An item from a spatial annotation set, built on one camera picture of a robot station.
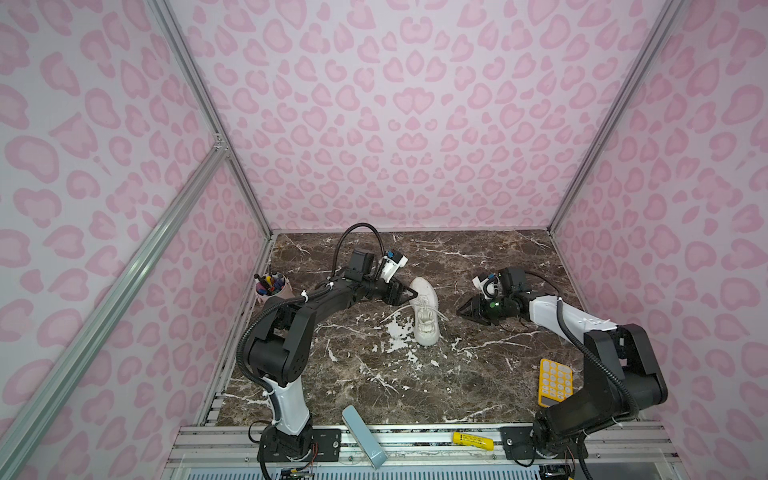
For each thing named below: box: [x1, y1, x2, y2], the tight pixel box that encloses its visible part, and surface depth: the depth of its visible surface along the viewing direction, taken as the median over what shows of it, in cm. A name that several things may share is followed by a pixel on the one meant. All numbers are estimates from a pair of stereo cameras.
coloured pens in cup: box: [254, 270, 285, 296], surface depth 92 cm
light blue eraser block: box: [341, 405, 387, 469], surface depth 73 cm
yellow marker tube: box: [451, 432, 495, 451], surface depth 74 cm
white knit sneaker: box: [410, 276, 440, 346], surface depth 95 cm
